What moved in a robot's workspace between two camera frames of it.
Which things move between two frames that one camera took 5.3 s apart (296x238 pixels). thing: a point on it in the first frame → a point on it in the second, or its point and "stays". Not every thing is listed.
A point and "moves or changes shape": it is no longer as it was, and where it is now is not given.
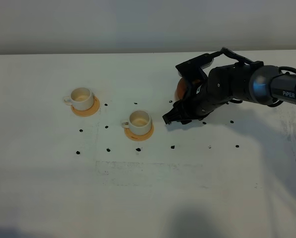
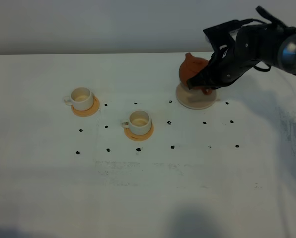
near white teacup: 139,122 stays
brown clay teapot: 181,88 moves or changes shape
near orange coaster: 139,138 stays
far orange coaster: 90,112 stays
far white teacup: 81,98 stays
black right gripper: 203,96 → 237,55
